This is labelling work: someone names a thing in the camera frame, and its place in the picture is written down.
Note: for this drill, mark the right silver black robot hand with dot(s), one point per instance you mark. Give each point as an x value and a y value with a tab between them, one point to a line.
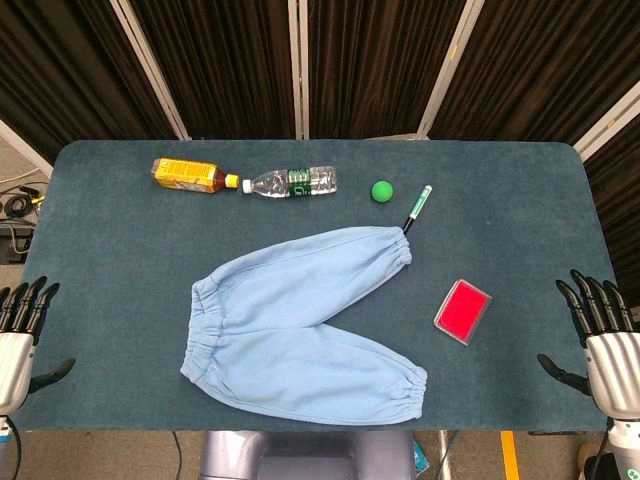
615	370

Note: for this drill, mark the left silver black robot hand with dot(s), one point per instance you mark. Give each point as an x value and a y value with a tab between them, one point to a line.
15	365

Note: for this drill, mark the light blue pants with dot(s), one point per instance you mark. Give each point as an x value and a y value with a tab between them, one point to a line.
280	350

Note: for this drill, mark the grey floor box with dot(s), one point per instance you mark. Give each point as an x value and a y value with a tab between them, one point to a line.
15	245

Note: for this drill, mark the yellow floor tape strip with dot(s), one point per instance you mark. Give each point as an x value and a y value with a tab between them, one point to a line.
510	455

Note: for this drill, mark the teal felt table cover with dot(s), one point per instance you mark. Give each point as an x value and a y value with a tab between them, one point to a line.
125	275

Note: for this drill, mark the red pad in clear case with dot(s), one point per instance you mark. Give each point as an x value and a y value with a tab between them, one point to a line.
462	311

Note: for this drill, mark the black curtain screen panel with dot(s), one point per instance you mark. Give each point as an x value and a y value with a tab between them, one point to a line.
65	75
225	65
620	200
540	65
380	65

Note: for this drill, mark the cyan packet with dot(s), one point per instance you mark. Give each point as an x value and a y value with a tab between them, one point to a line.
421	457

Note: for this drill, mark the yellow label tea bottle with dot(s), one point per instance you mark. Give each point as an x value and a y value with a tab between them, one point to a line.
185	175

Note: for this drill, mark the green white marker pen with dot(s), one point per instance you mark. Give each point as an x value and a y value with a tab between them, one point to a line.
419	205

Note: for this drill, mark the green ball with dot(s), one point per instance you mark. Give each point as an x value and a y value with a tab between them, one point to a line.
382	191

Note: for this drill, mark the purple robot torso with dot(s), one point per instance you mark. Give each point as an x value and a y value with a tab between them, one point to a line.
300	455

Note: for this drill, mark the clear green label water bottle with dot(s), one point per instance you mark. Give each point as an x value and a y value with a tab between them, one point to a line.
300	182

